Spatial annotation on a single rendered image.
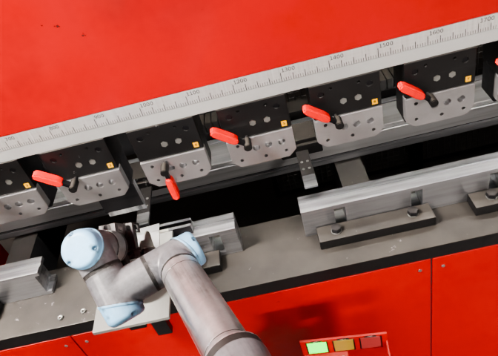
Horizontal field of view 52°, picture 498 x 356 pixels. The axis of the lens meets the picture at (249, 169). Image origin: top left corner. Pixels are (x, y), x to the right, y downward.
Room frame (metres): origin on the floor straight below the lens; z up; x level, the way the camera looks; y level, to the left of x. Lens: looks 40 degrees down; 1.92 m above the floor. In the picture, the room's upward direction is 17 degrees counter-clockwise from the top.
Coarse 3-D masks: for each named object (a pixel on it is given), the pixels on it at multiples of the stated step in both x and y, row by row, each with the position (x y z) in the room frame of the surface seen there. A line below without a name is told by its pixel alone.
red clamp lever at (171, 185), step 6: (162, 168) 0.89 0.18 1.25; (168, 168) 0.90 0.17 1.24; (162, 174) 0.89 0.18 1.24; (168, 174) 0.90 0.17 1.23; (168, 180) 0.89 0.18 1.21; (174, 180) 0.90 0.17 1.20; (168, 186) 0.89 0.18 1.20; (174, 186) 0.89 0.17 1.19; (174, 192) 0.89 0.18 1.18; (174, 198) 0.89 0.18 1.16
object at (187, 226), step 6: (168, 222) 0.99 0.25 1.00; (174, 222) 0.98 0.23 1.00; (180, 222) 0.98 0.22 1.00; (186, 222) 0.98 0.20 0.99; (192, 222) 0.98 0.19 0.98; (162, 228) 0.98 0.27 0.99; (168, 228) 0.97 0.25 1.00; (174, 228) 0.96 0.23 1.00; (180, 228) 0.96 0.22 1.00; (186, 228) 0.96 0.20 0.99; (192, 228) 0.96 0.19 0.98; (174, 234) 0.96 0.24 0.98
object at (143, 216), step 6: (138, 162) 1.25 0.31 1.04; (132, 168) 1.23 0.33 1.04; (138, 168) 1.22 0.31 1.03; (138, 174) 1.19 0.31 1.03; (144, 174) 1.18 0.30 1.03; (138, 180) 1.17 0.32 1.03; (144, 180) 1.17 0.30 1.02; (138, 186) 1.16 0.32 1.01; (144, 186) 1.16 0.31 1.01; (150, 186) 1.16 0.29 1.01; (156, 186) 1.15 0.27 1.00; (162, 186) 1.15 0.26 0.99; (144, 192) 1.14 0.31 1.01; (150, 192) 1.13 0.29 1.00; (150, 198) 1.11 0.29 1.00; (150, 204) 1.09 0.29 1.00; (138, 210) 1.07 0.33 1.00; (144, 210) 1.06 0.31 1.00; (138, 216) 1.05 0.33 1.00; (144, 216) 1.04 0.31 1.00; (138, 222) 1.02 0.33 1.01; (144, 222) 1.01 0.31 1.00
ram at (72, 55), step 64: (0, 0) 0.95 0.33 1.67; (64, 0) 0.93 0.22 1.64; (128, 0) 0.92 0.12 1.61; (192, 0) 0.91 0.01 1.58; (256, 0) 0.90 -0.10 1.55; (320, 0) 0.89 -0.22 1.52; (384, 0) 0.88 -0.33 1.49; (448, 0) 0.86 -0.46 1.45; (0, 64) 0.95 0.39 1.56; (64, 64) 0.94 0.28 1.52; (128, 64) 0.93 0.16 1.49; (192, 64) 0.92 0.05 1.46; (256, 64) 0.90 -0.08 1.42; (384, 64) 0.88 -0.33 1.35; (0, 128) 0.96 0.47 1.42; (128, 128) 0.93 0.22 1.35
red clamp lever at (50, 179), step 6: (36, 174) 0.92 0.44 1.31; (42, 174) 0.92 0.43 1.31; (48, 174) 0.93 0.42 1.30; (54, 174) 0.93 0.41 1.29; (36, 180) 0.92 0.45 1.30; (42, 180) 0.92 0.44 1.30; (48, 180) 0.91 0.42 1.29; (54, 180) 0.92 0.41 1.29; (60, 180) 0.92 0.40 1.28; (66, 180) 0.93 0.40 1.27; (72, 180) 0.93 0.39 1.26; (78, 180) 0.93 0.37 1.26; (60, 186) 0.91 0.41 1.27; (66, 186) 0.92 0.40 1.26; (72, 186) 0.91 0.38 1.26; (72, 192) 0.91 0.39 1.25
